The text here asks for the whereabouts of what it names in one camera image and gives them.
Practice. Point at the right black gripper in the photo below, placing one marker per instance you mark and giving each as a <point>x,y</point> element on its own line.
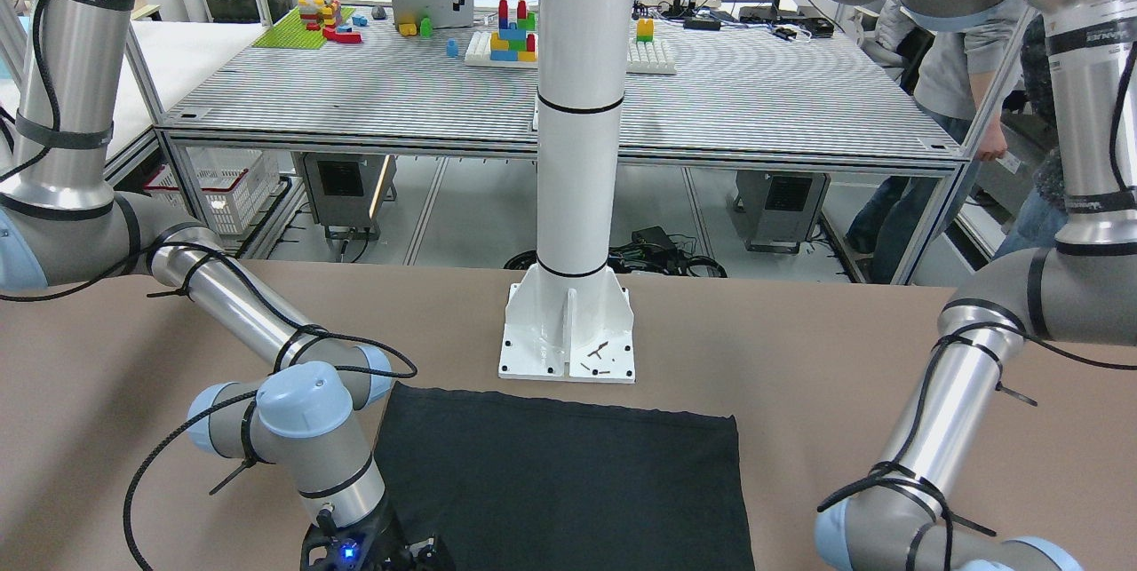
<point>392,544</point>

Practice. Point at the black printed t-shirt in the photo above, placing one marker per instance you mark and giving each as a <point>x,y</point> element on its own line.
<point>509,483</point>

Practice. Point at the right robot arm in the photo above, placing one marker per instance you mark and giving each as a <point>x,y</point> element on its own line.
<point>65,228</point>

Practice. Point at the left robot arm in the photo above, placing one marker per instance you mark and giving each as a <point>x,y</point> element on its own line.
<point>1081,290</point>

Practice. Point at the grey control box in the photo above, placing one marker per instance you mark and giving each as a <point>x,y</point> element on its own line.
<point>346,191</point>
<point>779,208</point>

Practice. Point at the white plastic crate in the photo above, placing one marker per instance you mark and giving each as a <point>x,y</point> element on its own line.
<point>235,184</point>

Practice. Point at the colourful lego block stack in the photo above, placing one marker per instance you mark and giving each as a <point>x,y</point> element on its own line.
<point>515,39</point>

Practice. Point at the green lego baseplate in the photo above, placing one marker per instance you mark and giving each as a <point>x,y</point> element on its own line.
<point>295,32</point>

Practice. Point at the white lego baseplate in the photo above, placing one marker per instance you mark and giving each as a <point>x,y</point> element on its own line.
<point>651,58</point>

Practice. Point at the striped workbench table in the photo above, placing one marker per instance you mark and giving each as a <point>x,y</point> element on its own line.
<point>741,98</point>

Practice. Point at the yellow lego block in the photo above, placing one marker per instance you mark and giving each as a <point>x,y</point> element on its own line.
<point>645,30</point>

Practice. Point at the standing person in grey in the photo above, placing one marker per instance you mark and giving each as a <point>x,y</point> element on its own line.
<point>953,78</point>

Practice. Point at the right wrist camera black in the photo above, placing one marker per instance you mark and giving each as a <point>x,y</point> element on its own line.
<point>345,550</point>

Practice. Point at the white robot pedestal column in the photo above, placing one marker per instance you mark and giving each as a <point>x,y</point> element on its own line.
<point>569,318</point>

